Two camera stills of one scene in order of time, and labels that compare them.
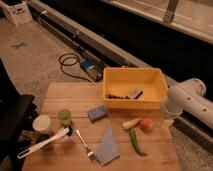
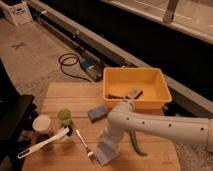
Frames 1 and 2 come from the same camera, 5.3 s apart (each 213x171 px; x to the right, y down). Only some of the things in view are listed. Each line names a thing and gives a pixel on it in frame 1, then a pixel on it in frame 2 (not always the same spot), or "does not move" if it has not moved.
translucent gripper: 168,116 -> 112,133
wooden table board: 76,132 does not move
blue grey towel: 107,149 does not move
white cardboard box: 16,12 does not move
